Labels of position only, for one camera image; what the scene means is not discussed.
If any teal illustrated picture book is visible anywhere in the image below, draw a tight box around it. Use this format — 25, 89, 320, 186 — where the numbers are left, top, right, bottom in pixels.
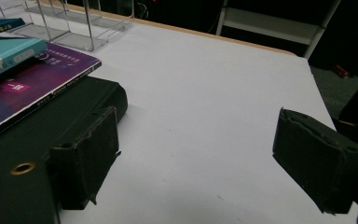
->
0, 36, 48, 84

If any black book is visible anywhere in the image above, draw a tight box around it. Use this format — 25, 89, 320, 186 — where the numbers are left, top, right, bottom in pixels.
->
0, 76, 129, 200

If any dark blue picture book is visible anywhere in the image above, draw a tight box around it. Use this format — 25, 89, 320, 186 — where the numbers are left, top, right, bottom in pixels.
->
0, 17, 26, 40

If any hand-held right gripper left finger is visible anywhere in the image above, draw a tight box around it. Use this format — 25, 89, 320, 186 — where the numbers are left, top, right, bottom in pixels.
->
48, 105, 122, 211

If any white metal stand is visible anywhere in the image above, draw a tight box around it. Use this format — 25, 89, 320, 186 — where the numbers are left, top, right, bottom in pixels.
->
215, 0, 343, 60

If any small red object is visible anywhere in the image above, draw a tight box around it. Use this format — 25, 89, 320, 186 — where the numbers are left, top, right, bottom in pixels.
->
333, 63, 351, 79

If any clear acrylic book rack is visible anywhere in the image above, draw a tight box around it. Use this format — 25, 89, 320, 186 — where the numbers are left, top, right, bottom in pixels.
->
0, 0, 135, 52

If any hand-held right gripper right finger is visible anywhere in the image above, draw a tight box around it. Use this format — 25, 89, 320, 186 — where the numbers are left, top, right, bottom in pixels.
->
271, 106, 358, 216

